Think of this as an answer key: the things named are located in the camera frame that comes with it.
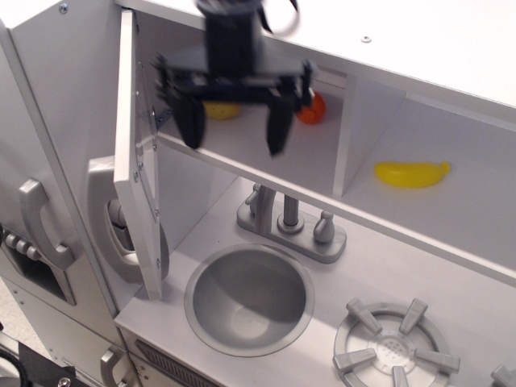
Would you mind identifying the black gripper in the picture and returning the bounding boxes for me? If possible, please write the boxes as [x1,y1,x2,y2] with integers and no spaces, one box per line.
[154,6,314,156]

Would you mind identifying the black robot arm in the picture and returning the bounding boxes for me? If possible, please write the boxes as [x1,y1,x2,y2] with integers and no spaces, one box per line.
[154,1,315,156]

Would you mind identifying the yellow toy lemon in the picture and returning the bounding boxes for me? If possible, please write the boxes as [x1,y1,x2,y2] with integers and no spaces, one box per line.
[203,102,240,120]

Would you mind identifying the orange toy fruit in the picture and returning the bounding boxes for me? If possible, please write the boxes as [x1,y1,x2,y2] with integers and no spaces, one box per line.
[296,92,327,125]

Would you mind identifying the grey toy faucet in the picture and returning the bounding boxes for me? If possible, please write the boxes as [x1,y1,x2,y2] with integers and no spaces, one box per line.
[237,183,347,264]

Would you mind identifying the yellow toy banana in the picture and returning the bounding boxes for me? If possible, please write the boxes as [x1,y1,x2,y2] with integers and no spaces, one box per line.
[374,161,451,188]

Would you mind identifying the round metal sink bowl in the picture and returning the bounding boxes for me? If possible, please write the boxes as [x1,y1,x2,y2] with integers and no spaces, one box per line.
[184,243,315,357]

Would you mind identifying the white toy kitchen cabinet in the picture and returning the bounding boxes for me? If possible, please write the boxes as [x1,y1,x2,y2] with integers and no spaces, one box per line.
[1,1,515,386]

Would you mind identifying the black oven vent panel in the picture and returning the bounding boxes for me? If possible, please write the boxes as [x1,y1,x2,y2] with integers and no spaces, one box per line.
[135,339,218,387]

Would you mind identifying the grey ice dispenser panel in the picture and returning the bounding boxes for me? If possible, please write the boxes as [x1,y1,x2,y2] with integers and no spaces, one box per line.
[1,226,77,306]

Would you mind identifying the grey toy stove burner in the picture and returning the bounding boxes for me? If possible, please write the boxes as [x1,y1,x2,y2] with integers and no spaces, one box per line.
[333,298,460,386]

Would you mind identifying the black cable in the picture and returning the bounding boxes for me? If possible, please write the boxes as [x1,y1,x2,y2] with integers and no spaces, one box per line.
[257,0,302,36]

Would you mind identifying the grey toy wall phone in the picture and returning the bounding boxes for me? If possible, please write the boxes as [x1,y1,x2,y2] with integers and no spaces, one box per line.
[107,199,133,250]

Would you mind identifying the grey fridge door handle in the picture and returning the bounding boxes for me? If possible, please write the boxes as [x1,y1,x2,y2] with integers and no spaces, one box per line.
[19,178,77,270]

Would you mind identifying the grey lower door handle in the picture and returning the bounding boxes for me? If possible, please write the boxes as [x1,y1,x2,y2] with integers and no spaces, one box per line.
[100,350,127,387]

